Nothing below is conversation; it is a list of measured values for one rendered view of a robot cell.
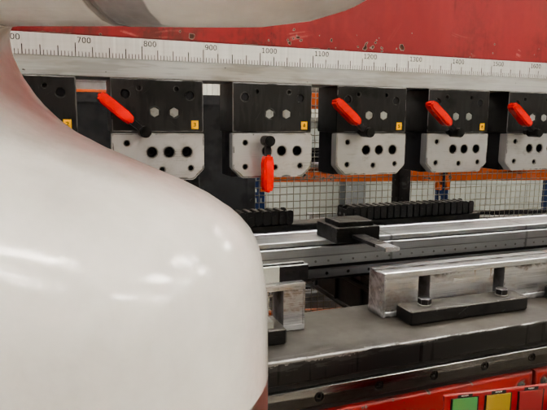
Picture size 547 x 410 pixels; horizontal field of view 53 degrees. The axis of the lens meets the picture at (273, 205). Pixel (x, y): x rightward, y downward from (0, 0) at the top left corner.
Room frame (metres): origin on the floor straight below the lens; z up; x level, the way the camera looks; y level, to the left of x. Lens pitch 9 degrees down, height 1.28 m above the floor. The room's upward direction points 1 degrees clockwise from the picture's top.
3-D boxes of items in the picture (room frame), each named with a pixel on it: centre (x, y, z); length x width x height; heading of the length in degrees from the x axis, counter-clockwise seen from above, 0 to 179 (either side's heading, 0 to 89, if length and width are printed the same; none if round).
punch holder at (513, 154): (1.23, -0.54, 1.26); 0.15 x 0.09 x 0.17; 111
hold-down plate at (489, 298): (1.12, -0.41, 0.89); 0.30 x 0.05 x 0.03; 111
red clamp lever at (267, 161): (0.95, 0.01, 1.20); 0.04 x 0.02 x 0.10; 21
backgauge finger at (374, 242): (1.28, -0.21, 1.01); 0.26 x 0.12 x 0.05; 21
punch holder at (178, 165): (0.95, 0.20, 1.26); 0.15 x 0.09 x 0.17; 111
